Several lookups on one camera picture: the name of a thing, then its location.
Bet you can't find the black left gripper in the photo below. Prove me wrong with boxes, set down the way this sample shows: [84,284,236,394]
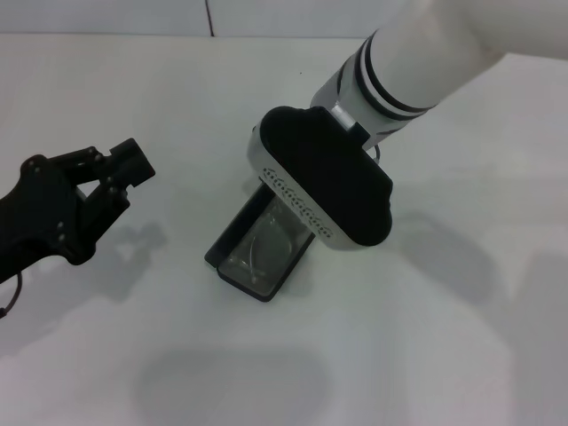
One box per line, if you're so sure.
[0,138,158,286]

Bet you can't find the black glasses case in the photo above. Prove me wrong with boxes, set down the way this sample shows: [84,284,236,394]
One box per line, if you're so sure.
[203,184,317,304]

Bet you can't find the clear transparent glasses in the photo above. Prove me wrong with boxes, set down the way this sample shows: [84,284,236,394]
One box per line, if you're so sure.
[225,199,308,289]

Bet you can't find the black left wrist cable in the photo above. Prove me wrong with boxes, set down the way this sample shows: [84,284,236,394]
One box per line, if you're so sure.
[0,272,24,319]

